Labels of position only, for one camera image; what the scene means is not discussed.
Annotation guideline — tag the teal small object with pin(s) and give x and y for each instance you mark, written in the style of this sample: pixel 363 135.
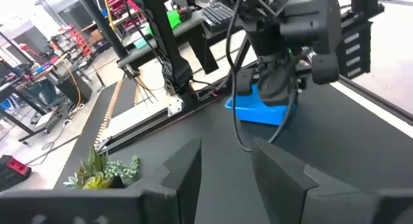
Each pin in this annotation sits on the teal small object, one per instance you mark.
pixel 141 43

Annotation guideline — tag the green small object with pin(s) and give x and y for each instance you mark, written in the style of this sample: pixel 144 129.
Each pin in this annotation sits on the green small object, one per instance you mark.
pixel 173 19

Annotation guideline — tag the black round pole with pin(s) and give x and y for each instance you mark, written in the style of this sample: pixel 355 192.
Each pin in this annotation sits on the black round pole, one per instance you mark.
pixel 103 24

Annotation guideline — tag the black computer keyboard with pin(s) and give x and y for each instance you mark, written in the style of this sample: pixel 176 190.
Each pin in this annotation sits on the black computer keyboard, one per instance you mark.
pixel 217 15

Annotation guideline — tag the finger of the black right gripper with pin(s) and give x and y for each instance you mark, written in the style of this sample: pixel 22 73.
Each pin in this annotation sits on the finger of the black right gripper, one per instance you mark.
pixel 269 88
pixel 324 69

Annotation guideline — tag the dark office desk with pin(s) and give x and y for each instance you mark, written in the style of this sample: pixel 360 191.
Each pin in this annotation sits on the dark office desk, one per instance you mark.
pixel 193 27

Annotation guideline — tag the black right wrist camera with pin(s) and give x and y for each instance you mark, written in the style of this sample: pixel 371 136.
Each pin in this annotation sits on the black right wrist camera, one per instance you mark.
pixel 309 20

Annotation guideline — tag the artificial succulent plant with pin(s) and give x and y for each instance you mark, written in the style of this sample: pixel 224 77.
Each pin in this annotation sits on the artificial succulent plant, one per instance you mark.
pixel 96 174

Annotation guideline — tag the cluttered workbench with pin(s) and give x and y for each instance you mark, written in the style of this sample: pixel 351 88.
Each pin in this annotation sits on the cluttered workbench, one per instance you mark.
pixel 32 88

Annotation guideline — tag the black equipment block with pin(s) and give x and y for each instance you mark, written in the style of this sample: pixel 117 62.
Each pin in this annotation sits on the black equipment block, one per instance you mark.
pixel 368 4

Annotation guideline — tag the red storage bin rack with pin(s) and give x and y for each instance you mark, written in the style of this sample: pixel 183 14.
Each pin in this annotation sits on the red storage bin rack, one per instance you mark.
pixel 74 40

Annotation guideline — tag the orange striped floor mat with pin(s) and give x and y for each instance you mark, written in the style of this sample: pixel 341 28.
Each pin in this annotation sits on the orange striped floor mat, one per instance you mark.
pixel 119 98

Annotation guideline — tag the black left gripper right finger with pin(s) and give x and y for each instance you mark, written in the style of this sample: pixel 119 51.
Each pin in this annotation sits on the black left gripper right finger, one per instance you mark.
pixel 280 191

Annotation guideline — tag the black drawer cabinet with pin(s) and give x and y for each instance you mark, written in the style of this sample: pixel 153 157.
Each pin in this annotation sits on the black drawer cabinet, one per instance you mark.
pixel 353 49

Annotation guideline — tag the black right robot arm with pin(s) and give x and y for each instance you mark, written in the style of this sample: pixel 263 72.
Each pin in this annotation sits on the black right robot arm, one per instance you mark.
pixel 167 40

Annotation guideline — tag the red black power strip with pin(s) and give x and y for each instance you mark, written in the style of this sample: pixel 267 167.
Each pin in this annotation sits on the red black power strip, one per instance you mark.
pixel 14 170

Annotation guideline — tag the black table mat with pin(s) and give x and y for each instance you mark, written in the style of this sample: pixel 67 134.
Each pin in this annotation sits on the black table mat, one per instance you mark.
pixel 338 146

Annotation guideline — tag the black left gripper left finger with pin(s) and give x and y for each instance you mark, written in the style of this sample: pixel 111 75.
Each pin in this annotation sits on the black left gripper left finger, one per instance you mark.
pixel 184 185

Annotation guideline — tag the black aluminium table frame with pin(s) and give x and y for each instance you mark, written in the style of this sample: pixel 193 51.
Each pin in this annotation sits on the black aluminium table frame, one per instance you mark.
pixel 142 130

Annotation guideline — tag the blue plastic slotted basket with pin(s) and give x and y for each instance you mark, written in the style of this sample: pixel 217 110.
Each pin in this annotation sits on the blue plastic slotted basket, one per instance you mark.
pixel 251 111

